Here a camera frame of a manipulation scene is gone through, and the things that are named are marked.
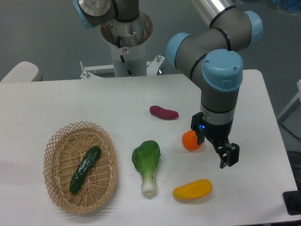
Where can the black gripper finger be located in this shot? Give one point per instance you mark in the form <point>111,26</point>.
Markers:
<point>228,153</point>
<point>200,137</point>

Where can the green cucumber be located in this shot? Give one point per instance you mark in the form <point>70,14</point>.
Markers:
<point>90,158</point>

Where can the white metal base frame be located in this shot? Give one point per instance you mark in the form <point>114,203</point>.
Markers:
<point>121,69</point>

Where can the yellow orange mango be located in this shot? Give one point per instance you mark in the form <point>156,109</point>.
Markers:
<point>193,190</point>

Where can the purple sweet potato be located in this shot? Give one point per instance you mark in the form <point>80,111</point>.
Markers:
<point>163,113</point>

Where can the oval wicker basket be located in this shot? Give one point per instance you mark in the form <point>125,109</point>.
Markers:
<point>64,152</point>

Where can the green bok choy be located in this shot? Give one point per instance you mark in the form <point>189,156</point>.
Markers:
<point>146,159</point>

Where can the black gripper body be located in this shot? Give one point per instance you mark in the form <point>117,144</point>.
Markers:
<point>217,134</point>

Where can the white chair armrest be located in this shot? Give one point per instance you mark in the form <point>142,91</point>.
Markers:
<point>23,72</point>

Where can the white furniture frame right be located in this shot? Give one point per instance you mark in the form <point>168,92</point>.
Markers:
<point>292,105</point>

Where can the black device at edge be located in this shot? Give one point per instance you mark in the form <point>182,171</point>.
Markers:
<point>292,201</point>

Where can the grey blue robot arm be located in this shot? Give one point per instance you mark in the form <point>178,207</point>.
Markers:
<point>211,60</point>

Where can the orange tangerine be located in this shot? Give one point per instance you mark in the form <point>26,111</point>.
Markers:
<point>190,141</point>

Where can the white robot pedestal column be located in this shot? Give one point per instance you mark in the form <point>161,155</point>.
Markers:
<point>128,40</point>

